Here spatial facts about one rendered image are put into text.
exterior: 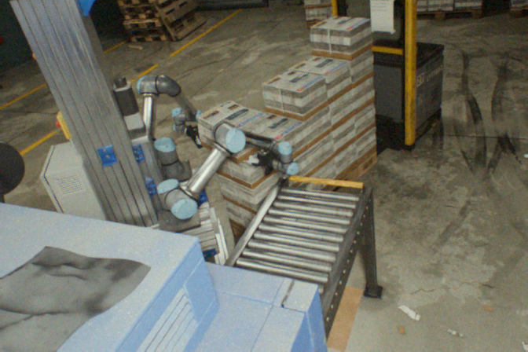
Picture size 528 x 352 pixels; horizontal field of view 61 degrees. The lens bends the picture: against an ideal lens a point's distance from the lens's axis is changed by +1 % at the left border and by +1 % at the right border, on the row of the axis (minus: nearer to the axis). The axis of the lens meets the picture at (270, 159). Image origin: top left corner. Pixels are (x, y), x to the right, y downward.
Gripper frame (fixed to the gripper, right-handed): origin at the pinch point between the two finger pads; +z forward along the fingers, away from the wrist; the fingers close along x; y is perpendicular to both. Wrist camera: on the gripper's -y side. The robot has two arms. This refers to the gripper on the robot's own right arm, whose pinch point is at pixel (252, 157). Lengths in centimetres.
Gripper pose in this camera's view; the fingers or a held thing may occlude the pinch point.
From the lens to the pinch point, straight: 280.3
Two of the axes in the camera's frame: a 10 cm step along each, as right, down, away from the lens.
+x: -6.7, 4.8, -5.7
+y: -1.6, -8.4, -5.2
